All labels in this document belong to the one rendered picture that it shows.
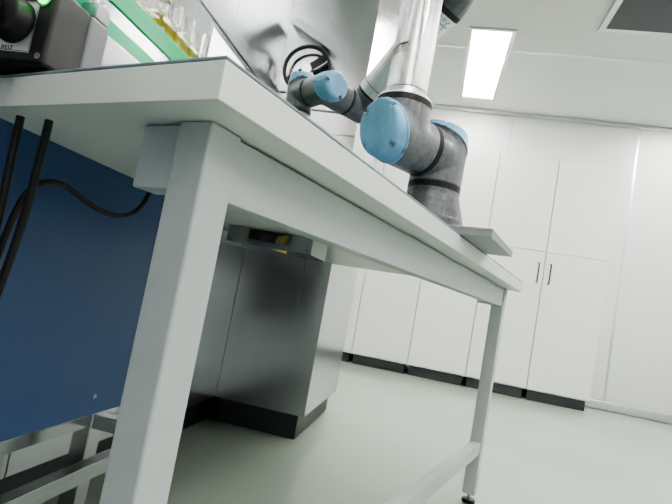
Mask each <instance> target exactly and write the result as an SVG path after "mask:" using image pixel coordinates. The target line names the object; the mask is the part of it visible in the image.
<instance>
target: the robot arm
mask: <svg viewBox="0 0 672 504"><path fill-rule="evenodd" d="M473 2H474V0H402V5H401V10H400V16H399V21H398V27H397V32H396V38H395V43H394V44H393V45H392V46H391V48H390V49H389V50H388V51H387V52H386V54H385V55H384V56H383V57H382V58H381V60H380V61H379V62H378V63H377V64H376V66H375V67H374V68H373V69H372V70H371V72H370V73H369V74H368V75H367V76H366V78H365V79H364V80H363V81H362V82H361V84H360V85H359V86H358V87H357V88H356V89H354V88H352V87H351V86H349V85H348V84H347V80H346V78H345V77H344V76H343V74H342V73H341V72H339V71H337V70H330V71H323V72H321V73H319V74H317V75H313V74H312V73H310V72H307V71H294V72H293V73H292V74H291V75H290V79H289V82H288V84H287V92H286V97H285V100H286V101H288V102H289V103H290V104H291V105H293V106H294V107H295V108H297V109H298V110H299V111H301V112H302V113H303V114H304V115H306V116H307V117H308V118H310V115H311V111H312V107H316V106H320V105H323V106H325V107H327V108H329V109H331V110H333V111H335V112H337V113H339V114H341V115H343V116H345V117H347V118H349V119H350V120H352V121H353V122H355V123H357V124H360V140H361V143H362V146H363V148H364V149H365V150H366V152H367V153H368V154H370V155H371V156H373V157H375V158H376V159H377V160H378V161H380V162H382V163H385V164H389V165H391V166H393V167H395V168H397V169H399V170H401V171H404V172H406V173H408V174H410V175H409V181H408V187H407V192H406V193H407V194H409V195H410V196H411V197H413V198H414V199H415V200H416V201H418V202H419V203H420V204H422V205H423V206H424V207H426V208H427V209H428V210H429V211H431V212H432V213H433V214H435V215H436V216H437V217H439V218H440V219H441V220H442V221H444V222H445V223H446V224H449V225H459V226H463V223H462V216H461V210H460V204H459V197H460V191H461V185H462V179H463V173H464V167H465V162H466V157H467V155H468V136H467V134H466V132H465V131H464V130H463V129H462V128H461V127H460V126H458V125H457V124H455V123H452V122H446V120H442V119H430V118H431V112H432V106H433V105H432V102H431V100H430V99H429V98H428V97H427V92H428V86H429V80H430V74H431V68H432V63H433V57H434V51H435V45H436V41H437V40H438V39H439V38H440V36H441V35H442V34H443V33H444V32H445V31H446V30H447V29H448V27H449V26H455V25H457V24H458V23H459V21H460V20H461V19H462V18H463V17H464V16H465V14H466V13H467V12H468V10H469V9H470V7H471V5H472V4H473Z"/></svg>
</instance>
